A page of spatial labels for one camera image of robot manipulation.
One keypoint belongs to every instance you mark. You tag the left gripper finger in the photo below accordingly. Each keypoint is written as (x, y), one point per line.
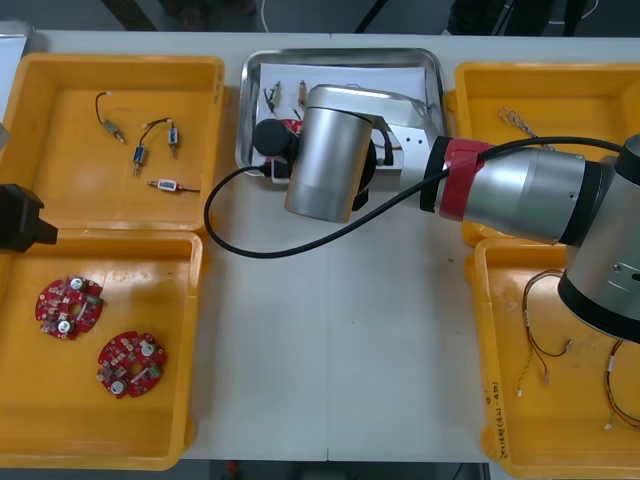
(47, 234)

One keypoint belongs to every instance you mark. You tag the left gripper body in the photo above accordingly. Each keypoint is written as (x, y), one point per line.
(17, 220)

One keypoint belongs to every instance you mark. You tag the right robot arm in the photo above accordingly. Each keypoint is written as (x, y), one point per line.
(520, 190)

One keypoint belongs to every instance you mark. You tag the yellow-orange plastic bin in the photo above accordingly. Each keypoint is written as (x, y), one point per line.
(65, 210)
(60, 425)
(525, 425)
(565, 95)

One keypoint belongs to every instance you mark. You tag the round red circuit board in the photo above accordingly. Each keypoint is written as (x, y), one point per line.
(71, 308)
(131, 364)
(293, 124)

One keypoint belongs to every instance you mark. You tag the blue label solenoid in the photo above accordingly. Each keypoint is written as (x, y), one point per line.
(139, 156)
(173, 136)

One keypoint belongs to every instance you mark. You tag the white label solenoid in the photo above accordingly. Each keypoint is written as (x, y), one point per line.
(165, 185)

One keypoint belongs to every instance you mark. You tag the black stand leg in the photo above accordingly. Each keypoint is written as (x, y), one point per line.
(372, 14)

